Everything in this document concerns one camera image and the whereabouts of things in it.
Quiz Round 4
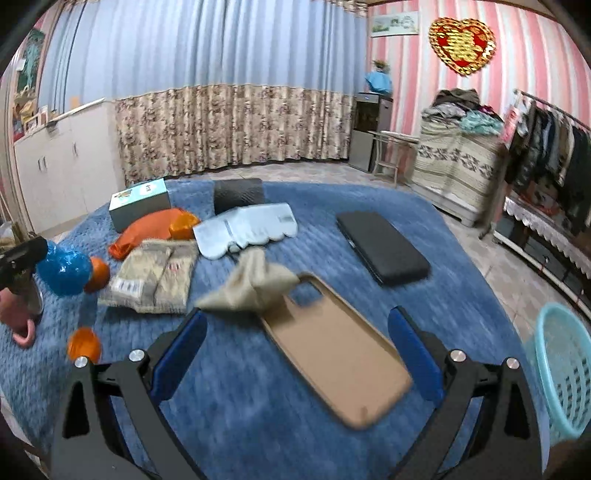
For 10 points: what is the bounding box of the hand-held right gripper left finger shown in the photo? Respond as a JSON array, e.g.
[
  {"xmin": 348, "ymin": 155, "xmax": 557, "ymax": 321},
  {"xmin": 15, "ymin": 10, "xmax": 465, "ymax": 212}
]
[{"xmin": 50, "ymin": 307, "xmax": 208, "ymax": 480}]

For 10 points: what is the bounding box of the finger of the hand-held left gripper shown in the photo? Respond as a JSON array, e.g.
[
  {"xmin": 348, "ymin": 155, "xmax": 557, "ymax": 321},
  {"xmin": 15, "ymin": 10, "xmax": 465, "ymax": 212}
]
[{"xmin": 0, "ymin": 236, "xmax": 49, "ymax": 289}]

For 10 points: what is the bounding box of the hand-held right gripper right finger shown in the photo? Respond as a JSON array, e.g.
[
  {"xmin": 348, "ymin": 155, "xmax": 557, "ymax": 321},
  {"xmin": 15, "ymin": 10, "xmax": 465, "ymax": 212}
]
[{"xmin": 388, "ymin": 305, "xmax": 544, "ymax": 480}]

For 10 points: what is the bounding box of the blue plastic wrapper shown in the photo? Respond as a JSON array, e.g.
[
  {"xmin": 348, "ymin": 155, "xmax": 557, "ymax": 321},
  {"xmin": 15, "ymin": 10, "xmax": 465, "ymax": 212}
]
[{"xmin": 36, "ymin": 241, "xmax": 93, "ymax": 297}]

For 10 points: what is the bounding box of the beige packet with barcode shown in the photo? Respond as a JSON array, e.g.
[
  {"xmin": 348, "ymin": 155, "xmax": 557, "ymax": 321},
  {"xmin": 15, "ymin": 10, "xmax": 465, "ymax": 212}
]
[{"xmin": 97, "ymin": 239, "xmax": 200, "ymax": 315}]

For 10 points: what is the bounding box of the orange plastic bag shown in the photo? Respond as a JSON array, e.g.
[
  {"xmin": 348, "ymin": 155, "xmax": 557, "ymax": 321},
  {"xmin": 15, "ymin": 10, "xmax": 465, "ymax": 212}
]
[{"xmin": 108, "ymin": 208, "xmax": 195, "ymax": 261}]

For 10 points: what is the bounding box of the light blue paper packet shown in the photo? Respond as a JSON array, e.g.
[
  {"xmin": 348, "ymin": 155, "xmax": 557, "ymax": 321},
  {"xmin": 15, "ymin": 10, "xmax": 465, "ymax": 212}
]
[{"xmin": 192, "ymin": 202, "xmax": 298, "ymax": 261}]

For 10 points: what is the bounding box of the teal plastic basket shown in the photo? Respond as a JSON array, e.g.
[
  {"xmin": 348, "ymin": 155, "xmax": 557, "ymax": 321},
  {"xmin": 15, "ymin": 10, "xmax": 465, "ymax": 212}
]
[{"xmin": 533, "ymin": 302, "xmax": 591, "ymax": 446}]

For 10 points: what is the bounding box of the tan phone case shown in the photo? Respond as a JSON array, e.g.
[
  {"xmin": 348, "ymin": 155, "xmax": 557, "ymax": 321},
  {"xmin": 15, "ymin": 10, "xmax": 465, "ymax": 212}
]
[{"xmin": 259, "ymin": 272, "xmax": 414, "ymax": 431}]

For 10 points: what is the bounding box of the blue knitted blanket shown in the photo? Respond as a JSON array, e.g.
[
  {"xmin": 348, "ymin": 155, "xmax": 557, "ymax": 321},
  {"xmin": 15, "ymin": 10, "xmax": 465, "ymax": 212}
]
[{"xmin": 0, "ymin": 178, "xmax": 550, "ymax": 480}]

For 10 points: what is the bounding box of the white cabinet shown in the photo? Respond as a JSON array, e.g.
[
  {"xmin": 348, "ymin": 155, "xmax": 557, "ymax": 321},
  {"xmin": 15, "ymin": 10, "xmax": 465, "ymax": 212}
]
[{"xmin": 14, "ymin": 98, "xmax": 125, "ymax": 234}]

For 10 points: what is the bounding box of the beige crumpled cloth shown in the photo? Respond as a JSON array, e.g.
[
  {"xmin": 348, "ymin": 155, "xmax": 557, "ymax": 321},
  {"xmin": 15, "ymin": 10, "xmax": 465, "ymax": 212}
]
[{"xmin": 195, "ymin": 247, "xmax": 301, "ymax": 315}]

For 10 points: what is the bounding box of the black flat case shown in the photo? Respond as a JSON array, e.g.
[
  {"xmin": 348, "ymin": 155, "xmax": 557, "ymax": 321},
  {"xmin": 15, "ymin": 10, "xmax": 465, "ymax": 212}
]
[{"xmin": 335, "ymin": 211, "xmax": 431, "ymax": 287}]

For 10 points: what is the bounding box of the teal and white box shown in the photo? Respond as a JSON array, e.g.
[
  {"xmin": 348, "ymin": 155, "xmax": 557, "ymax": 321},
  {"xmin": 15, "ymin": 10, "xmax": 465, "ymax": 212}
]
[{"xmin": 108, "ymin": 179, "xmax": 172, "ymax": 234}]

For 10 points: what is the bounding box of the dark grey pouch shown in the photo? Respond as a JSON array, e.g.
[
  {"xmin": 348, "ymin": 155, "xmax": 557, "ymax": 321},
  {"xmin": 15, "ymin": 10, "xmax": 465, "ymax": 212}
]
[{"xmin": 213, "ymin": 178, "xmax": 266, "ymax": 215}]

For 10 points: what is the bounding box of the low cabinet with lace cloth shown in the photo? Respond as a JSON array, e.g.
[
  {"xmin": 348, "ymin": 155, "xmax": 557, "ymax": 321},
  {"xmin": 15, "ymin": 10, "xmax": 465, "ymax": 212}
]
[{"xmin": 494, "ymin": 194, "xmax": 591, "ymax": 319}]

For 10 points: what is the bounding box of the patterned cloth covered chest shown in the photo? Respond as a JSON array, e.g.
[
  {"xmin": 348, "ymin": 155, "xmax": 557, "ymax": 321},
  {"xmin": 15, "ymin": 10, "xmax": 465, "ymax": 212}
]
[{"xmin": 410, "ymin": 117, "xmax": 506, "ymax": 227}]

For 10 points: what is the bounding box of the grey water dispenser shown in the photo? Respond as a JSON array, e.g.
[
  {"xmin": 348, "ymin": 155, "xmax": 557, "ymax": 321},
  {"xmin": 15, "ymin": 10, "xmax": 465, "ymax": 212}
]
[{"xmin": 347, "ymin": 91, "xmax": 394, "ymax": 174}]

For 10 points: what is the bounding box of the row of hanging clothes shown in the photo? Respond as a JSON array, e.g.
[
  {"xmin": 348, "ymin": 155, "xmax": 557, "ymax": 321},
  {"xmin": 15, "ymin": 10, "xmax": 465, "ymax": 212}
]
[{"xmin": 505, "ymin": 99, "xmax": 591, "ymax": 236}]

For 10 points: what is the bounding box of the blue and floral curtain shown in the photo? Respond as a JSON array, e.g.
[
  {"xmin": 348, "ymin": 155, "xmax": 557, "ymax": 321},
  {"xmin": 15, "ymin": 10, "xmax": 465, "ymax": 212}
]
[{"xmin": 37, "ymin": 0, "xmax": 370, "ymax": 178}]

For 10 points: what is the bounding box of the pile of clothes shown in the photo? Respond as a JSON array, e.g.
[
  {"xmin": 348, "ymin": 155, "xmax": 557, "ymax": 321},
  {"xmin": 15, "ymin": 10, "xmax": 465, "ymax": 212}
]
[{"xmin": 422, "ymin": 88, "xmax": 506, "ymax": 134}]

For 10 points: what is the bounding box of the pink hanging bag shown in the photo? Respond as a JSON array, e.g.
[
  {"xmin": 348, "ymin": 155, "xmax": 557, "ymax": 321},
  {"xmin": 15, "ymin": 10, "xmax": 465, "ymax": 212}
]
[{"xmin": 499, "ymin": 104, "xmax": 522, "ymax": 148}]

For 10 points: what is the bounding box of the blue cloth cover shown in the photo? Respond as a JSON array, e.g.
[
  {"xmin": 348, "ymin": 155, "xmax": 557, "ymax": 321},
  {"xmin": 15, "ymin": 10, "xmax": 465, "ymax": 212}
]
[{"xmin": 365, "ymin": 70, "xmax": 393, "ymax": 95}]

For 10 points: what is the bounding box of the metal clothes rack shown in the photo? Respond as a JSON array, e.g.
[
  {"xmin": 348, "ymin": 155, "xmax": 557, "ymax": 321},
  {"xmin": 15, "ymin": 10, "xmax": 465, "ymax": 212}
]
[{"xmin": 480, "ymin": 89, "xmax": 591, "ymax": 241}]

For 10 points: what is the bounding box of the red gold heart decoration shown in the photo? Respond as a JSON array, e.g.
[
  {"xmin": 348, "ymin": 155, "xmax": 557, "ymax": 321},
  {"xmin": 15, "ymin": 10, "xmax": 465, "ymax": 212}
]
[{"xmin": 428, "ymin": 17, "xmax": 497, "ymax": 77}]

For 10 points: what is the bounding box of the wall poster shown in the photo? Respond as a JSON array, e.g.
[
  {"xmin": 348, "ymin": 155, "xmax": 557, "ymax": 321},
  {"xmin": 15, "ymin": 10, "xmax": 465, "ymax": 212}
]
[{"xmin": 14, "ymin": 28, "xmax": 47, "ymax": 100}]

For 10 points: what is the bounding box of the metal frame chair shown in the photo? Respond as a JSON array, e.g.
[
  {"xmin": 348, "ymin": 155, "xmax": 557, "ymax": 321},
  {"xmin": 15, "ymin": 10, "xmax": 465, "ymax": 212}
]
[{"xmin": 367, "ymin": 130, "xmax": 421, "ymax": 188}]

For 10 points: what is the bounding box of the long landscape wall picture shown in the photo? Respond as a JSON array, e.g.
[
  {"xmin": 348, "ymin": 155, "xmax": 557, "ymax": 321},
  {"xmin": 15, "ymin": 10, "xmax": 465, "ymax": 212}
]
[{"xmin": 369, "ymin": 11, "xmax": 421, "ymax": 38}]

